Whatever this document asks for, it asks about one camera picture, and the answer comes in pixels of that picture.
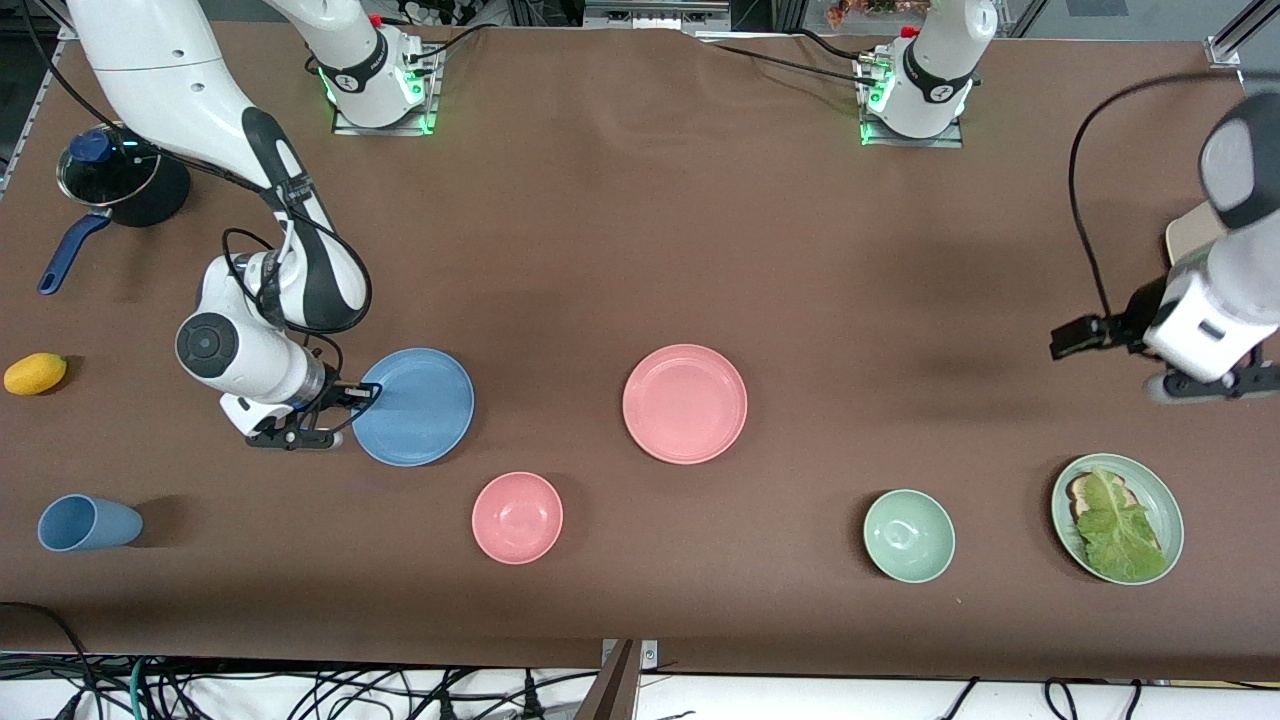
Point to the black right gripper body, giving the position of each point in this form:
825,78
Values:
338,396

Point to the blue plate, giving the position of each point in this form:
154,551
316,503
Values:
420,410

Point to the pink plate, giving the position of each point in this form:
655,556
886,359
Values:
685,404

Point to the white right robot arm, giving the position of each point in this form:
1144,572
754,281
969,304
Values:
160,80

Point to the beige wooden cutting board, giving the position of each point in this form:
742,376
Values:
1190,235

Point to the toasted bread slice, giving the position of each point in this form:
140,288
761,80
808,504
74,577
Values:
1081,490

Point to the green oval plate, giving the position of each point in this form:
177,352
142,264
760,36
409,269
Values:
1168,505

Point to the green lettuce leaf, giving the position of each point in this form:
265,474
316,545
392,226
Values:
1120,540

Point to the small pink bowl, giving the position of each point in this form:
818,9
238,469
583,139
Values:
517,518

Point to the small green bowl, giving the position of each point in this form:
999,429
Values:
909,536

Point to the blue plastic cup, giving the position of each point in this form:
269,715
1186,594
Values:
95,524

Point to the yellow lemon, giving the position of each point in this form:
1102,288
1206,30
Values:
35,374

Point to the orange artificial flowers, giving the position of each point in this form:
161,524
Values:
870,10

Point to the grey metal box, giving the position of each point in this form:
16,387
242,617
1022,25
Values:
655,12

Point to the aluminium frame profile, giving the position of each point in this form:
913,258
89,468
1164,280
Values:
25,130
1240,35

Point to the grey metal table bracket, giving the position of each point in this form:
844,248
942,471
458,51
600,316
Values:
650,655

